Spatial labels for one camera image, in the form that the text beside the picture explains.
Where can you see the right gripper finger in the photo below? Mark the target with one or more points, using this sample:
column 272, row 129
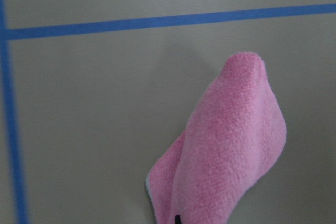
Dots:
column 177, row 219

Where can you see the maroon cleaning cloth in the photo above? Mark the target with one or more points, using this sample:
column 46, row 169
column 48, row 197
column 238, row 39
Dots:
column 232, row 139

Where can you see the blue tape grid lines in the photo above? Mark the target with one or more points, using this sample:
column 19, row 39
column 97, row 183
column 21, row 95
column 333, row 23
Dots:
column 94, row 91

